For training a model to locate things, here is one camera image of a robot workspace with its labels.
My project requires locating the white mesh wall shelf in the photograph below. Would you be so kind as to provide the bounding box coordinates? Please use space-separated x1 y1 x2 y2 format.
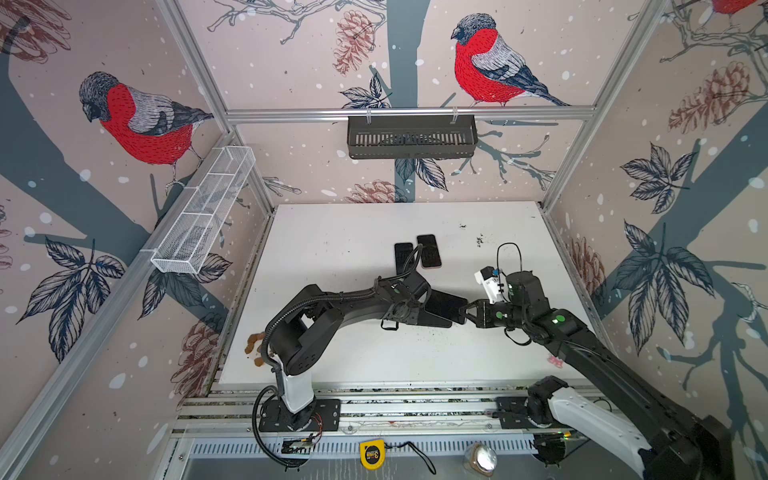
151 146 255 275

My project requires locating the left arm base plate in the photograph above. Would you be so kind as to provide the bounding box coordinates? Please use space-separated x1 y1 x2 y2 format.
253 399 341 433

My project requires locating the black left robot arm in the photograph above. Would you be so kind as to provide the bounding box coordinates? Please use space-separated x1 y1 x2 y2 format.
251 245 468 470

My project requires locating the pink phone case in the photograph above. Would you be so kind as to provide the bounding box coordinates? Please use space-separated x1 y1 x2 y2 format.
416 233 443 269

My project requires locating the pink small object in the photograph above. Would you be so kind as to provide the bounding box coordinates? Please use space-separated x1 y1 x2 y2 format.
548 355 564 369

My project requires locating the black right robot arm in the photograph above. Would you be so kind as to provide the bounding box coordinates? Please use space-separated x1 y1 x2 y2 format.
459 266 735 479

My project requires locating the black wire wall basket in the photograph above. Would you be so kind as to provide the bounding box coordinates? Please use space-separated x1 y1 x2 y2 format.
347 115 478 160

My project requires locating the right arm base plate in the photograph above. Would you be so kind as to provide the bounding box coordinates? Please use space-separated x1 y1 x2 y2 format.
491 396 570 430

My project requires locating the yellow tape measure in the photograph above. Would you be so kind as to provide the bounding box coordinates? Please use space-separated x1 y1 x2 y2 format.
359 439 387 471

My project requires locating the horizontal aluminium rail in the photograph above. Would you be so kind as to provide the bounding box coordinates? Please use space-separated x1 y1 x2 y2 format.
225 105 597 125

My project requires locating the brown paw shaped toy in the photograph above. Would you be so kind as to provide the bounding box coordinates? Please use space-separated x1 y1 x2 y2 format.
244 332 265 367

